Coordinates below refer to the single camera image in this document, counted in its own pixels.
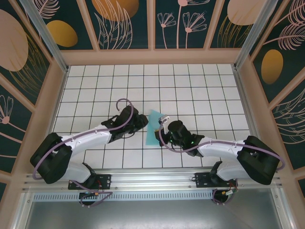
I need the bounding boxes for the light blue paper sheet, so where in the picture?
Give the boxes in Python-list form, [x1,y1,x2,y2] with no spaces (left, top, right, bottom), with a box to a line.
[144,109,167,146]

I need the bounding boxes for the grey metal sheet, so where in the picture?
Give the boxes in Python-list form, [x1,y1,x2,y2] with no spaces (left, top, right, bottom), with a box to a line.
[14,193,294,229]

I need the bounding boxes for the aluminium mounting rail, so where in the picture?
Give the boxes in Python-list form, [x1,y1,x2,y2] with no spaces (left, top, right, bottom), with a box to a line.
[22,168,283,191]

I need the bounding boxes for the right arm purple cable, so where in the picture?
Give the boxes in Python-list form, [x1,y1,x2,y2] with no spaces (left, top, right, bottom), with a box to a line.
[159,120,286,206]

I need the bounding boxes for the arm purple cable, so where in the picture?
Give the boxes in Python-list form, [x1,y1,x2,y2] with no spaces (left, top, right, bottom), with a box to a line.
[159,120,286,206]
[32,98,134,208]

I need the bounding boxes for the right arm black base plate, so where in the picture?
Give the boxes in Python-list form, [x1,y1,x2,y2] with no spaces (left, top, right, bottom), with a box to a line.
[194,171,239,188]

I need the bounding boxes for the slotted grey cable duct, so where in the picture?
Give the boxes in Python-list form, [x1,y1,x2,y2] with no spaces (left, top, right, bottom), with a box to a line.
[32,190,216,202]

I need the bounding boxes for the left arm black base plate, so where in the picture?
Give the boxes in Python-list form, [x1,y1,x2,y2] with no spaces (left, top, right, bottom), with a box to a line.
[68,173,112,191]

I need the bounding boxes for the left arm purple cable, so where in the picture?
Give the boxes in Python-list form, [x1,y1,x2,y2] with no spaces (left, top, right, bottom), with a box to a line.
[32,98,134,208]

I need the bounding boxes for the aluminium side rail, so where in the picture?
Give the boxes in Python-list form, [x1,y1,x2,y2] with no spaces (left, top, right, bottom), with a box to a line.
[232,68,269,170]

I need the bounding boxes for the aluminium frame post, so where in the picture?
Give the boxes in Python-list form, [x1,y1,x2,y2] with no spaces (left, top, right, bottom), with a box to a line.
[233,0,279,70]
[19,0,70,73]

